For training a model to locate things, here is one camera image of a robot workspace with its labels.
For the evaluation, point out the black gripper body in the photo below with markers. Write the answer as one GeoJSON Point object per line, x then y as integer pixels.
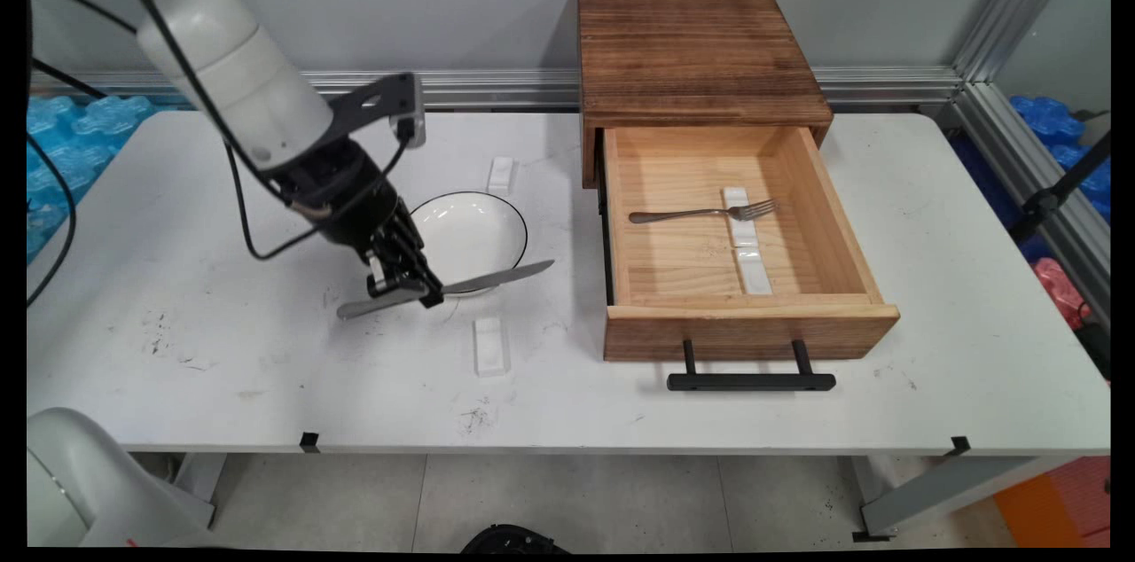
{"type": "Point", "coordinates": [350, 199]}

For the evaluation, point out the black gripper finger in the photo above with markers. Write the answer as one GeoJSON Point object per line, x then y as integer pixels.
{"type": "Point", "coordinates": [430, 294]}
{"type": "Point", "coordinates": [383, 283]}

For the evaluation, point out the silver table knife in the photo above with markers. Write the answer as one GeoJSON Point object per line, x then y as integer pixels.
{"type": "Point", "coordinates": [505, 274]}

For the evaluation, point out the white plate with black rim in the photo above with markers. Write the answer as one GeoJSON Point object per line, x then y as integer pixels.
{"type": "Point", "coordinates": [470, 230]}

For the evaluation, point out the white ceramic cutlery rest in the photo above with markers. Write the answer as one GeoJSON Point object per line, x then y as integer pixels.
{"type": "Point", "coordinates": [490, 349]}
{"type": "Point", "coordinates": [755, 277]}
{"type": "Point", "coordinates": [740, 230]}
{"type": "Point", "coordinates": [501, 176]}

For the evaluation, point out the black table edge clip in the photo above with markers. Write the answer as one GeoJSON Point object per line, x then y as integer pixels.
{"type": "Point", "coordinates": [959, 446]}
{"type": "Point", "coordinates": [309, 443]}

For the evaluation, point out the silver fork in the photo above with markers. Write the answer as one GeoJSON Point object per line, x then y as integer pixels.
{"type": "Point", "coordinates": [674, 214]}

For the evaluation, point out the black round floor object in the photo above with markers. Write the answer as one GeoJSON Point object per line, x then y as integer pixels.
{"type": "Point", "coordinates": [510, 540]}

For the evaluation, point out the grey table leg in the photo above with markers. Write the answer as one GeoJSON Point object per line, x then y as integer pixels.
{"type": "Point", "coordinates": [199, 478]}
{"type": "Point", "coordinates": [931, 491]}

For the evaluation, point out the light blue bubble wrap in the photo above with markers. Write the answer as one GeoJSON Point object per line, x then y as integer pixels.
{"type": "Point", "coordinates": [62, 154]}

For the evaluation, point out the light wooden drawer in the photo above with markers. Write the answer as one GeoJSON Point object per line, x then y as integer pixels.
{"type": "Point", "coordinates": [754, 331]}

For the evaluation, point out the dark wooden drawer cabinet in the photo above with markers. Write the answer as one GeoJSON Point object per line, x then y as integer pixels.
{"type": "Point", "coordinates": [692, 48]}

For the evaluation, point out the black stand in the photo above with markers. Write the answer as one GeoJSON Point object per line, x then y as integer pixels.
{"type": "Point", "coordinates": [1042, 203]}

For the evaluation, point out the red plastic bag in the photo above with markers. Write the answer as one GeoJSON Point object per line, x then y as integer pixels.
{"type": "Point", "coordinates": [1055, 283]}

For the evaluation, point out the blue plastic bag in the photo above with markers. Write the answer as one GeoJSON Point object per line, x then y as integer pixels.
{"type": "Point", "coordinates": [1046, 119]}

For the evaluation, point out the orange box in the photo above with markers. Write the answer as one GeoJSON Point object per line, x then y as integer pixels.
{"type": "Point", "coordinates": [1037, 509]}

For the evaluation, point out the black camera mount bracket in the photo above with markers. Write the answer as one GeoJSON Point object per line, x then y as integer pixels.
{"type": "Point", "coordinates": [368, 110]}

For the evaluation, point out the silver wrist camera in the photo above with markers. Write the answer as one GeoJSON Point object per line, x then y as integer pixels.
{"type": "Point", "coordinates": [410, 123]}

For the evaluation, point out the horizontal aluminium frame rail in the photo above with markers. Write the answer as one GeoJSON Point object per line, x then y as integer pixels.
{"type": "Point", "coordinates": [497, 89]}

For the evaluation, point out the slanted aluminium frame rail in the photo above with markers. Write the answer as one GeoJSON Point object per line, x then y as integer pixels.
{"type": "Point", "coordinates": [1020, 163]}

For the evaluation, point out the upright aluminium frame post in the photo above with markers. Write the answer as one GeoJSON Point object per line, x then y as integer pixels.
{"type": "Point", "coordinates": [1020, 3]}

